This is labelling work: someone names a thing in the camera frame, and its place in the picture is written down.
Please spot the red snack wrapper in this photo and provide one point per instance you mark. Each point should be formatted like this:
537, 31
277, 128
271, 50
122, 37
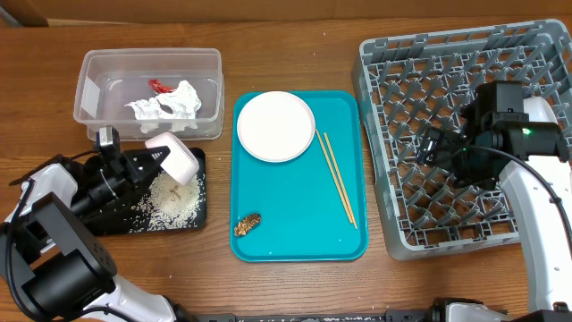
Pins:
158, 87

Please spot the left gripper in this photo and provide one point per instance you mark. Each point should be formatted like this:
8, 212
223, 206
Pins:
137, 177

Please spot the grey-white bowl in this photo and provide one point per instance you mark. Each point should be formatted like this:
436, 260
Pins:
539, 110

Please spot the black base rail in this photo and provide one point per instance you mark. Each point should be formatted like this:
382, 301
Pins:
390, 315

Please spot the wooden chopstick right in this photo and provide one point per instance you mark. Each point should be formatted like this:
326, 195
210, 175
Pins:
341, 182

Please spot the black plastic tray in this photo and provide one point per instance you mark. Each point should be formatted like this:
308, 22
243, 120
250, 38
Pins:
112, 222

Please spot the pink bowl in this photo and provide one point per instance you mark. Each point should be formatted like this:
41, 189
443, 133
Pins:
180, 163

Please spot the wooden chopstick left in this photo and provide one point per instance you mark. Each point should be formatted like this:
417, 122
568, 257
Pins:
335, 178

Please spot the white napkin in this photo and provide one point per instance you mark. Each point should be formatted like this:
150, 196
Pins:
182, 104

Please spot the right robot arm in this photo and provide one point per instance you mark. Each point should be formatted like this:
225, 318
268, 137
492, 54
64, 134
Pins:
515, 143

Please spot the grey dishwasher rack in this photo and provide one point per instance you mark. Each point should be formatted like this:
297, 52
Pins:
407, 84

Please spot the clear plastic bin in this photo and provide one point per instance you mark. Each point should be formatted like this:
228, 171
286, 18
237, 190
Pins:
111, 78

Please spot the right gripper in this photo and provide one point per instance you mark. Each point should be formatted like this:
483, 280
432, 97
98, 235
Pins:
444, 159

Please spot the teal serving tray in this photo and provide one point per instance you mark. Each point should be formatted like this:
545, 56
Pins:
302, 215

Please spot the brown food scrap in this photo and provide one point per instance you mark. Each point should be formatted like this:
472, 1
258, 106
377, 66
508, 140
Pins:
246, 224

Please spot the spilled rice pile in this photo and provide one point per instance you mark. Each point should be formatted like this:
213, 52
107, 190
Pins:
171, 206

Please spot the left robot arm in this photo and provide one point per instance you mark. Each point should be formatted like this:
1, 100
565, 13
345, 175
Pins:
55, 267

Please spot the white round plate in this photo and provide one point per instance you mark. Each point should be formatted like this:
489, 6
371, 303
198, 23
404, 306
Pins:
276, 126

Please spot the wooden chopstick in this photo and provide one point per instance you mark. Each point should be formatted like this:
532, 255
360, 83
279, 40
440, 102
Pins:
341, 182
335, 178

